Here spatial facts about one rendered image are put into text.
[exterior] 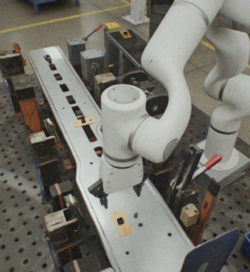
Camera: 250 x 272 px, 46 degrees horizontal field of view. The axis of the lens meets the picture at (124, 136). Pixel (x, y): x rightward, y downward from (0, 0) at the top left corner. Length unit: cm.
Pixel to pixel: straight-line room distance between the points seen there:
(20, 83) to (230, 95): 89
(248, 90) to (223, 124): 18
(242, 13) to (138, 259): 65
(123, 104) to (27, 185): 93
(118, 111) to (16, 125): 123
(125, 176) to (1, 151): 100
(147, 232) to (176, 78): 47
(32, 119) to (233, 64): 94
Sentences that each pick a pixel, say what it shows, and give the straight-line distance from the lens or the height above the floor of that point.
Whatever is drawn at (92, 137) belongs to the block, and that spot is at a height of 93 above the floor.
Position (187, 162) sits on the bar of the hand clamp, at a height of 116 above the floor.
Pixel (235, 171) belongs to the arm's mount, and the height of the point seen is 78.
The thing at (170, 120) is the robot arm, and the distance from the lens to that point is 52.
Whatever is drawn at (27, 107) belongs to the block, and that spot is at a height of 92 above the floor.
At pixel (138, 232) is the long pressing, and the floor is 100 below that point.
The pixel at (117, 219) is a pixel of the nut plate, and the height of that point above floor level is 101.
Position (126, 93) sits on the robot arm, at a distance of 54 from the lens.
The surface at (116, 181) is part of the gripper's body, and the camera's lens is 67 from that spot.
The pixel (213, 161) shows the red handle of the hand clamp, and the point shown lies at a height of 114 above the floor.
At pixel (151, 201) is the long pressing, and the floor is 100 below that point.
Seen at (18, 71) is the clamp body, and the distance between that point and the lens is 162.
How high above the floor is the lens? 175
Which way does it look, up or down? 42 degrees down
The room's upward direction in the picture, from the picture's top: 2 degrees clockwise
